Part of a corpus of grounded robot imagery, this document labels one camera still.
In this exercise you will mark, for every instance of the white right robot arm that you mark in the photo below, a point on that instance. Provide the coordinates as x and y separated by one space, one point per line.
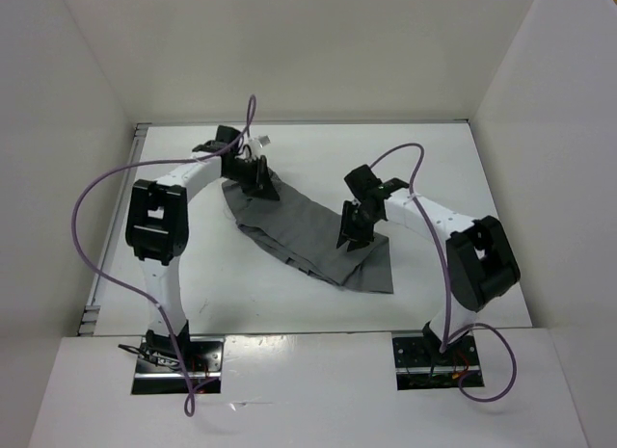
477 260

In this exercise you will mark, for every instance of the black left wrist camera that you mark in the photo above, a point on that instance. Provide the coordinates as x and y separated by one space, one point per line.
228 137

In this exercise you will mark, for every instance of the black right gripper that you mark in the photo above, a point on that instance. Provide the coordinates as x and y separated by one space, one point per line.
358 238

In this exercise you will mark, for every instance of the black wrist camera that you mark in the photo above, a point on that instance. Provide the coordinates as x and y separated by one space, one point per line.
228 137
361 181

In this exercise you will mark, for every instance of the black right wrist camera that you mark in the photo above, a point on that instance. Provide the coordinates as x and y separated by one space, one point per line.
361 181

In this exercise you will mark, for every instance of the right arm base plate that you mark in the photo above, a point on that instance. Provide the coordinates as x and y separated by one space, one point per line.
417 369

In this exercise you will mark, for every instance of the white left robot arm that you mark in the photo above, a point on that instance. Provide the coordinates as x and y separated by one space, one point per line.
157 228

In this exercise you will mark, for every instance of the grey pleated skirt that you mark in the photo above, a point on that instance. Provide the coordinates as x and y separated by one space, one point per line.
302 233

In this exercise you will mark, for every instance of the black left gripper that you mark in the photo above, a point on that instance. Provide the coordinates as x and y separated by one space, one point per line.
260 185

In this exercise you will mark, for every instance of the aluminium table frame rail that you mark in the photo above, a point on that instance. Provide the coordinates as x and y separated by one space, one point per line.
91 309

